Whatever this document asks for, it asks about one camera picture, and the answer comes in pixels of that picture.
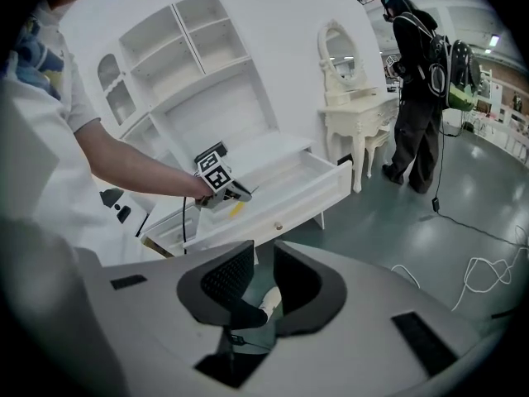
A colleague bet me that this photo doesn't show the black floor cable with adapter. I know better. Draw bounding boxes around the black floor cable with adapter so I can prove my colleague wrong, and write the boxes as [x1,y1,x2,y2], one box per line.
[431,108,529,248]

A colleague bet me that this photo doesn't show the white desk with hutch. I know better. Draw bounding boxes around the white desk with hutch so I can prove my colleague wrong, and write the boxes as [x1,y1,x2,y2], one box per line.
[97,0,327,261]

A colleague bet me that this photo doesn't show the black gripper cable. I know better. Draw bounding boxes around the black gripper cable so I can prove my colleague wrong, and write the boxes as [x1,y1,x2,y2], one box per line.
[180,195,190,256]

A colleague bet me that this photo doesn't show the white drawer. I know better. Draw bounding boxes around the white drawer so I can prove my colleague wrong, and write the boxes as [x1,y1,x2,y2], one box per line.
[183,147,353,256]

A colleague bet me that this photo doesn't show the person's white printed shirt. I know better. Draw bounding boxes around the person's white printed shirt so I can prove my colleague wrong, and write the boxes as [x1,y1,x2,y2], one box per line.
[0,0,125,264]

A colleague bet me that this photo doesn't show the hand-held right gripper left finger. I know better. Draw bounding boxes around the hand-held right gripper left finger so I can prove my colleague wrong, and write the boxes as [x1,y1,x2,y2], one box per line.
[176,239,255,328]

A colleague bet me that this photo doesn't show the white cable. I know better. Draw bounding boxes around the white cable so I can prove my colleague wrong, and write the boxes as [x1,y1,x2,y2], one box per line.
[390,246,529,313]

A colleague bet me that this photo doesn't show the person's white shoe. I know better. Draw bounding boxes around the person's white shoe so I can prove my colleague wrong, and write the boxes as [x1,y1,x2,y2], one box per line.
[258,286,285,321]

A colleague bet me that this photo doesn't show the person's left forearm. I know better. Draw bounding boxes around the person's left forearm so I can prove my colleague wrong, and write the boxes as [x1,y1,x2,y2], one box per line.
[73,117,211,201]

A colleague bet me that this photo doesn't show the cream stool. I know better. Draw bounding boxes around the cream stool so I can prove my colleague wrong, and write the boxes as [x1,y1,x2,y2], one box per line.
[363,132,393,179]

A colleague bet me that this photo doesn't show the cream dressing table with mirror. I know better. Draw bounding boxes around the cream dressing table with mirror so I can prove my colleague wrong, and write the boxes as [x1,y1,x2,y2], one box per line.
[317,17,401,194]

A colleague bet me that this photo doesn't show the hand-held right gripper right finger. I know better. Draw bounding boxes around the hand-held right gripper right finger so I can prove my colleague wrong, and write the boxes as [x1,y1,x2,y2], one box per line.
[272,239,348,337]

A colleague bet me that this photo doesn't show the white background tables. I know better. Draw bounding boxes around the white background tables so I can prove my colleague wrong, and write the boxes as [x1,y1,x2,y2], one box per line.
[466,97,529,160]

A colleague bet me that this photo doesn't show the white and black robot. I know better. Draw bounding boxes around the white and black robot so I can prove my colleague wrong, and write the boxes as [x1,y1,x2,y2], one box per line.
[98,186,150,240]

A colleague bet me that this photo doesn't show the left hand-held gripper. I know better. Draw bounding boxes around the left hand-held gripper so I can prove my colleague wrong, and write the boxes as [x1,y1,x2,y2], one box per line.
[193,150,260,213]

